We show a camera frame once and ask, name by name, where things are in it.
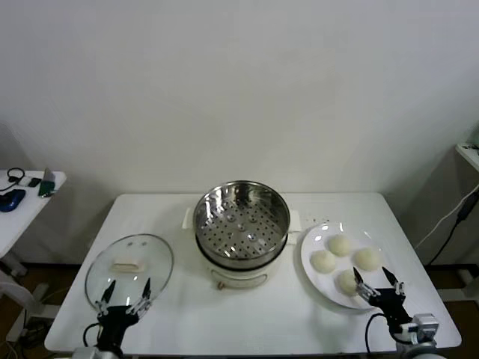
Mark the blue computer mouse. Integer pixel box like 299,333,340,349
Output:
0,189,27,213

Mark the white steamed baozi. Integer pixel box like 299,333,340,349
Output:
311,249,337,274
353,247,382,271
336,269,362,298
328,234,353,258

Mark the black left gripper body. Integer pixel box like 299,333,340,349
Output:
97,304,141,350

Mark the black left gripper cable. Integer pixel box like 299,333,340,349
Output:
82,323,104,347

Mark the white wall cable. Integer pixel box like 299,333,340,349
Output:
415,185,479,250

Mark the white round plate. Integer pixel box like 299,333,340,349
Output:
300,222,396,310

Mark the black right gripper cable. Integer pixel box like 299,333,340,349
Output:
364,313,394,359

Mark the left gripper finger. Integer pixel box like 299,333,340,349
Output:
126,277,153,316
94,280,117,313

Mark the perforated steel steamer basket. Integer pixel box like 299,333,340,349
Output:
182,180,302,265

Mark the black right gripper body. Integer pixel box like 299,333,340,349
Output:
369,286,413,337

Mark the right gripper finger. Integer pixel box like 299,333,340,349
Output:
352,266,382,304
381,265,406,299

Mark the round glass pot lid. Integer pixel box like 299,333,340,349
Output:
85,233,175,311

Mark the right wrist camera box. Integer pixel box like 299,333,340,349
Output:
406,313,439,344

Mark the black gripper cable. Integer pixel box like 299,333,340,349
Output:
364,313,394,359
82,323,104,347

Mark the white electric cooking pot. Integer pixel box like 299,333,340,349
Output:
183,220,302,292

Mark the black cable with adapter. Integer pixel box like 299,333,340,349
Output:
428,194,479,266

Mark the white shelf table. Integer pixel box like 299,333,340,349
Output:
437,143,479,304

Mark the black looped headset cable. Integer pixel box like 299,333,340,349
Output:
0,168,26,192

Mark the white side table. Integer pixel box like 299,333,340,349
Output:
0,170,67,276

